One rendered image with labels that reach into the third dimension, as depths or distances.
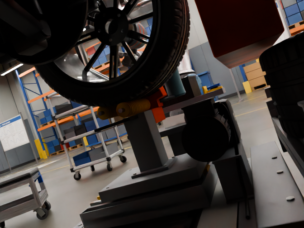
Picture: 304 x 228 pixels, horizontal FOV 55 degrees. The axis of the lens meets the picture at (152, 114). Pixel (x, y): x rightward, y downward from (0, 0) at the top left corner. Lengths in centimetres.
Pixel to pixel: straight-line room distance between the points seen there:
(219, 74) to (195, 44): 159
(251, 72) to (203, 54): 240
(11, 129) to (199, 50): 777
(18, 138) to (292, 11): 1020
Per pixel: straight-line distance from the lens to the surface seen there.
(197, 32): 1230
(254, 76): 1065
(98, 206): 122
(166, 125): 221
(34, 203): 215
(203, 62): 1214
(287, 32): 726
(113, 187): 114
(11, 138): 1164
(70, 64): 133
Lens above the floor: 45
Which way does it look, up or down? level
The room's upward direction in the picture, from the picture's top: 19 degrees counter-clockwise
